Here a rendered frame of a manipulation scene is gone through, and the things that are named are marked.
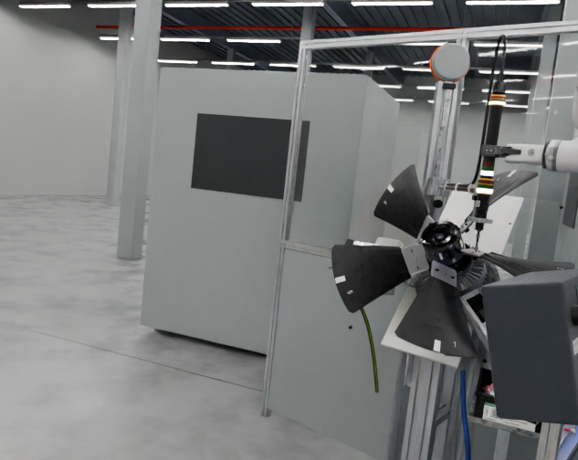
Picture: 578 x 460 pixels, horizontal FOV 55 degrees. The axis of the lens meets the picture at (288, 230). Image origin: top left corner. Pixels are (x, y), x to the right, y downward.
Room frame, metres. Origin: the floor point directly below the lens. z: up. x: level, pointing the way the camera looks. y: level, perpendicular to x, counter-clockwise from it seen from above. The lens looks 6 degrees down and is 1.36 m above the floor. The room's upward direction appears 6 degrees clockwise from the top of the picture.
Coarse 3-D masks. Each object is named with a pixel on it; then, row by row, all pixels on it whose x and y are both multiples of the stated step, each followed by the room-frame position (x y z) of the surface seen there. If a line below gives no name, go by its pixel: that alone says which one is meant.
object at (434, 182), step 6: (432, 180) 2.20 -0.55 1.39; (438, 180) 2.19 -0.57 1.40; (444, 180) 2.19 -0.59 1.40; (450, 180) 2.19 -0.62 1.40; (432, 186) 2.19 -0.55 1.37; (438, 186) 2.19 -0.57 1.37; (426, 192) 2.28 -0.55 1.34; (432, 192) 2.19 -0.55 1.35; (438, 192) 2.19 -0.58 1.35; (444, 192) 2.19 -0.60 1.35
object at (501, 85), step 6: (498, 78) 1.61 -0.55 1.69; (498, 84) 1.60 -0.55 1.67; (504, 84) 1.60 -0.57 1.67; (492, 90) 1.62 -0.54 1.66; (498, 90) 1.60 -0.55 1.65; (504, 90) 1.60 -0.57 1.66; (480, 198) 1.60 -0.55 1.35; (486, 198) 1.60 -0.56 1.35; (480, 204) 1.60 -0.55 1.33; (486, 204) 1.60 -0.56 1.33; (480, 210) 1.60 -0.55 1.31; (486, 210) 1.60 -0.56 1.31; (480, 216) 1.60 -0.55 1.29; (486, 216) 1.61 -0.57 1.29; (480, 228) 1.60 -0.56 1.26
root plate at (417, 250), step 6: (408, 246) 1.69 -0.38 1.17; (414, 246) 1.69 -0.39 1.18; (420, 246) 1.68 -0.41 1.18; (402, 252) 1.69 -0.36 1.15; (408, 252) 1.69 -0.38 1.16; (414, 252) 1.69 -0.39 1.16; (420, 252) 1.68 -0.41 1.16; (408, 258) 1.69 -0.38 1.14; (420, 258) 1.69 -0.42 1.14; (408, 264) 1.69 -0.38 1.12; (414, 264) 1.69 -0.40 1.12; (420, 264) 1.69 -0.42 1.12; (426, 264) 1.68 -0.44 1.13; (414, 270) 1.69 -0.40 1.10; (420, 270) 1.69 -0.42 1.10
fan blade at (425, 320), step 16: (432, 288) 1.55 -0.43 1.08; (448, 288) 1.57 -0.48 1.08; (416, 304) 1.51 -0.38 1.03; (432, 304) 1.52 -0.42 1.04; (448, 304) 1.53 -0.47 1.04; (416, 320) 1.48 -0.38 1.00; (432, 320) 1.48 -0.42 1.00; (448, 320) 1.50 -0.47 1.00; (464, 320) 1.52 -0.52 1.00; (400, 336) 1.45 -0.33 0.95; (416, 336) 1.45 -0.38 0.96; (432, 336) 1.46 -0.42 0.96; (448, 336) 1.46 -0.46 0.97; (464, 336) 1.48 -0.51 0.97; (448, 352) 1.43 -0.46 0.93; (464, 352) 1.44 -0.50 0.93
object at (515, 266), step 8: (480, 256) 1.56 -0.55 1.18; (488, 256) 1.55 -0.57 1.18; (496, 256) 1.56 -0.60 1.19; (504, 256) 1.58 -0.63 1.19; (496, 264) 1.51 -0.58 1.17; (504, 264) 1.51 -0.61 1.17; (512, 264) 1.51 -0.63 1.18; (520, 264) 1.51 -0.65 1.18; (528, 264) 1.52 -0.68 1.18; (536, 264) 1.54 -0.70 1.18; (544, 264) 1.54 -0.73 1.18; (552, 264) 1.54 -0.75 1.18; (560, 264) 1.54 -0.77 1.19; (568, 264) 1.54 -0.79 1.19; (512, 272) 1.47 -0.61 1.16; (520, 272) 1.47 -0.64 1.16; (528, 272) 1.47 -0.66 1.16
